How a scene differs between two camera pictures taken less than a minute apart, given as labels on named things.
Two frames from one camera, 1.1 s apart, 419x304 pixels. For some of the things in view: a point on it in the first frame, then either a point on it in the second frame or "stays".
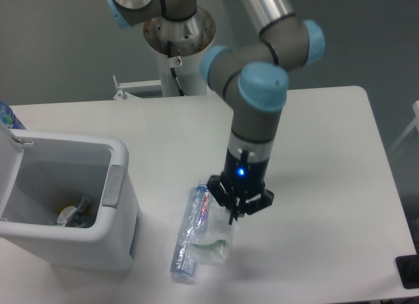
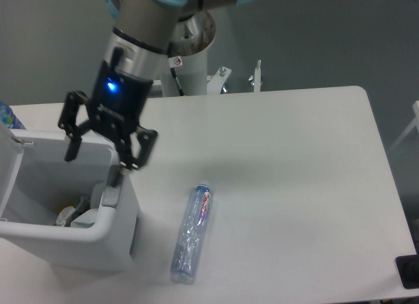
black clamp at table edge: (408, 269) stays
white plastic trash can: (41, 174) stays
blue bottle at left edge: (8, 117) stays
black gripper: (244, 177) → (120, 97)
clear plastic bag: (216, 242) → (95, 196)
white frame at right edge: (416, 122) stays
